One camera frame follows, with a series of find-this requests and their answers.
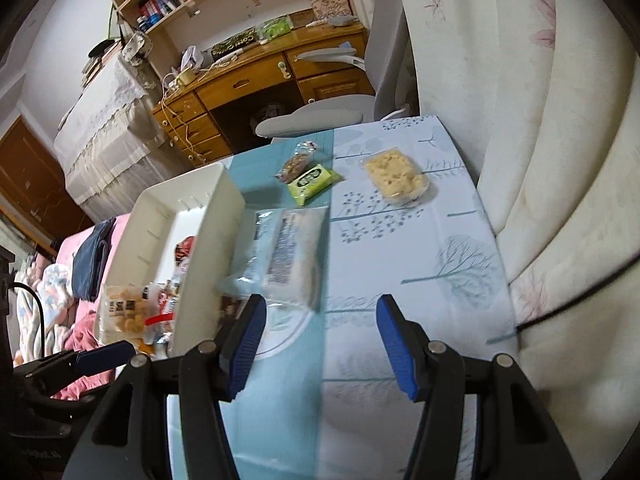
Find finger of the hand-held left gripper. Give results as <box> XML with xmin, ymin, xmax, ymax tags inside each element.
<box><xmin>14</xmin><ymin>340</ymin><xmax>137</xmax><ymax>387</ymax></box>

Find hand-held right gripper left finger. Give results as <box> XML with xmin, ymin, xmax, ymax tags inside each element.
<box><xmin>60</xmin><ymin>294</ymin><xmax>268</xmax><ymax>480</ymax></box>

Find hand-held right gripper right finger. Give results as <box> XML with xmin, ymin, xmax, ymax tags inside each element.
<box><xmin>376</xmin><ymin>294</ymin><xmax>583</xmax><ymax>480</ymax></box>

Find clear labelled bag of cookies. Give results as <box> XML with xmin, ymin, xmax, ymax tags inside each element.
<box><xmin>101</xmin><ymin>284</ymin><xmax>153</xmax><ymax>345</ymax></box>

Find red and white snack packet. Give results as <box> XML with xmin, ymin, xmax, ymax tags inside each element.
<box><xmin>142</xmin><ymin>280</ymin><xmax>182</xmax><ymax>357</ymax></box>

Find white plastic bin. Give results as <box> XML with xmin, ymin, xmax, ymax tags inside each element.
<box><xmin>94</xmin><ymin>161</ymin><xmax>247</xmax><ymax>358</ymax></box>

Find brown snowflake snack packet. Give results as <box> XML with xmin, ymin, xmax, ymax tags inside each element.
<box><xmin>218</xmin><ymin>294</ymin><xmax>248</xmax><ymax>328</ymax></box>

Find pink blanket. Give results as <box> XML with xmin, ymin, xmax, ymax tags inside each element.
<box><xmin>50</xmin><ymin>215</ymin><xmax>132</xmax><ymax>401</ymax></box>

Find light blue snack packet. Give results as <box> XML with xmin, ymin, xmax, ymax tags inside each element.
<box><xmin>216</xmin><ymin>209</ymin><xmax>283</xmax><ymax>297</ymax></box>

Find pale floral blanket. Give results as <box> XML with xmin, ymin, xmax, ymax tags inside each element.
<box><xmin>12</xmin><ymin>262</ymin><xmax>76</xmax><ymax>367</ymax></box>

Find folded blue jeans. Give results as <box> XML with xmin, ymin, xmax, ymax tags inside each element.
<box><xmin>71</xmin><ymin>220</ymin><xmax>117</xmax><ymax>303</ymax></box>

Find clear pack of yellow cookies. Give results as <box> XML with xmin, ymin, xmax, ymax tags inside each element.
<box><xmin>361</xmin><ymin>151</ymin><xmax>433</xmax><ymax>207</ymax></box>

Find green snack packet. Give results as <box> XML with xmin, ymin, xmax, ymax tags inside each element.
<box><xmin>287</xmin><ymin>162</ymin><xmax>344</xmax><ymax>207</ymax></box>

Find clear packet of dark nuts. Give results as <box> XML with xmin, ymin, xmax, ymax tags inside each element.
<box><xmin>275</xmin><ymin>141</ymin><xmax>319</xmax><ymax>184</ymax></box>

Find brown wooden door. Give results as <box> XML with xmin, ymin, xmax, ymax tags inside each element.
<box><xmin>0</xmin><ymin>115</ymin><xmax>93</xmax><ymax>256</ymax></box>

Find waste basket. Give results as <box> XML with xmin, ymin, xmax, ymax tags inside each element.
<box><xmin>248</xmin><ymin>102</ymin><xmax>287</xmax><ymax>136</ymax></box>

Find white lace cloth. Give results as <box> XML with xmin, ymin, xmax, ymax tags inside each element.
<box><xmin>52</xmin><ymin>55</ymin><xmax>173</xmax><ymax>211</ymax></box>

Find cream floral curtain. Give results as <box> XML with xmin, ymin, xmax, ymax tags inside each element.
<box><xmin>390</xmin><ymin>0</ymin><xmax>640</xmax><ymax>411</ymax></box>

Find wooden desk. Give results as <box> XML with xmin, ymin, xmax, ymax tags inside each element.
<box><xmin>151</xmin><ymin>22</ymin><xmax>376</xmax><ymax>168</ymax></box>

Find grey office chair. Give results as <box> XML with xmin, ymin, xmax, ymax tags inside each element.
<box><xmin>255</xmin><ymin>0</ymin><xmax>421</xmax><ymax>140</ymax></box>

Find dark printed box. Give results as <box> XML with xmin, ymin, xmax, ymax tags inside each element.
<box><xmin>210</xmin><ymin>27</ymin><xmax>259</xmax><ymax>58</ymax></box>

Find green pack on desk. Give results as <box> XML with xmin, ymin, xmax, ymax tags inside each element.
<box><xmin>257</xmin><ymin>15</ymin><xmax>296</xmax><ymax>42</ymax></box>

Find patterned white box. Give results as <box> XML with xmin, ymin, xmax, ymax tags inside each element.
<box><xmin>310</xmin><ymin>0</ymin><xmax>352</xmax><ymax>19</ymax></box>

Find black cable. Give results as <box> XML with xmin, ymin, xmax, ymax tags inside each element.
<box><xmin>517</xmin><ymin>252</ymin><xmax>640</xmax><ymax>333</ymax></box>
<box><xmin>10</xmin><ymin>282</ymin><xmax>51</xmax><ymax>356</ymax></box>

